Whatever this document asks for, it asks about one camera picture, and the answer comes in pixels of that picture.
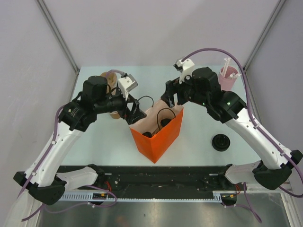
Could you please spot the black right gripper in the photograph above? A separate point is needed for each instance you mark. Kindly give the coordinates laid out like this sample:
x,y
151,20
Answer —
x,y
173,87

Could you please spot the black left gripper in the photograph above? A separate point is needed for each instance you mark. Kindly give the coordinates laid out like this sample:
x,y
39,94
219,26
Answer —
x,y
135,114

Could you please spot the stack of brown paper cups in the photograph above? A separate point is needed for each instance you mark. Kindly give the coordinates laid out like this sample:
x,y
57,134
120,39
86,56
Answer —
x,y
115,115

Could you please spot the black cup lid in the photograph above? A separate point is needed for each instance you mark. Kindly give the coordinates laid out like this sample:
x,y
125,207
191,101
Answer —
x,y
147,134
165,122

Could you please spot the orange paper bag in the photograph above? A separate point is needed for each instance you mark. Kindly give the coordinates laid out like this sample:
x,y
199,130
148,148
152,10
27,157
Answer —
x,y
162,137

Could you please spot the brown pulp cup carrier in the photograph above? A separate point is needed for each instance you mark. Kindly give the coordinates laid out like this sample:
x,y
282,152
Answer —
x,y
111,80

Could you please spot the stack of black lids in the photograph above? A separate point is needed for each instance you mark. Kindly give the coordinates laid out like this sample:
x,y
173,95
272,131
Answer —
x,y
220,142

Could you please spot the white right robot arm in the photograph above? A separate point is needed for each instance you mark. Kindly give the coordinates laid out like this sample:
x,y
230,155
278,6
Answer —
x,y
276,161

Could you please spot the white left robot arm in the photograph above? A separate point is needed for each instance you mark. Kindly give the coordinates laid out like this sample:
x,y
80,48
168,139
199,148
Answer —
x,y
41,180

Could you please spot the pink cylindrical holder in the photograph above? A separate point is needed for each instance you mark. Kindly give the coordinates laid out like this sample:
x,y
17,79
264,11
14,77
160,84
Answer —
x,y
227,82

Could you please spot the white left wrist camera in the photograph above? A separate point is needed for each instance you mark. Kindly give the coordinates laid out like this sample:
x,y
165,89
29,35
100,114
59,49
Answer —
x,y
126,84

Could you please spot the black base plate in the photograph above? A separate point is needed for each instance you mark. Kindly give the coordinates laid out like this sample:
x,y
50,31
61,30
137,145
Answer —
x,y
205,178

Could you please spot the white cable duct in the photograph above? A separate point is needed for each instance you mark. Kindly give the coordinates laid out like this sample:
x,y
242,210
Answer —
x,y
159,194

